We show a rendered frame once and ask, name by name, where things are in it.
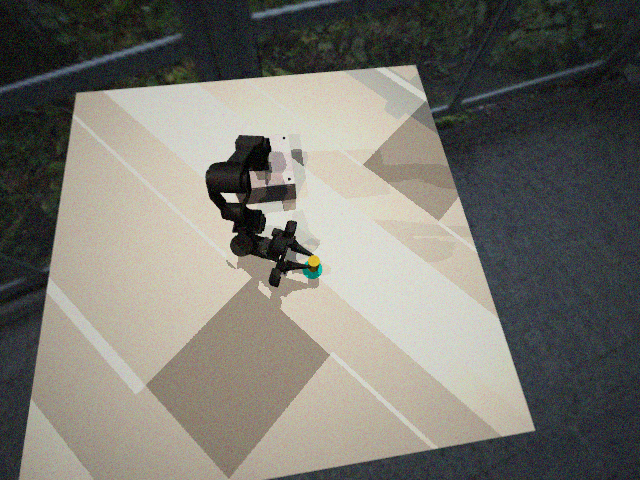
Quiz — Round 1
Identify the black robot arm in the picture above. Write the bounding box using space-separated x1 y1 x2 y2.
205 135 288 262

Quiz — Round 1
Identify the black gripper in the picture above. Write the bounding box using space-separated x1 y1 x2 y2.
256 220 314 288

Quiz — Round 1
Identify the cyan circle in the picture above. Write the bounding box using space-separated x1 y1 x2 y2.
303 263 322 279

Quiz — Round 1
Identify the yellow tall cylinder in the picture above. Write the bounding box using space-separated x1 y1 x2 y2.
308 255 320 272

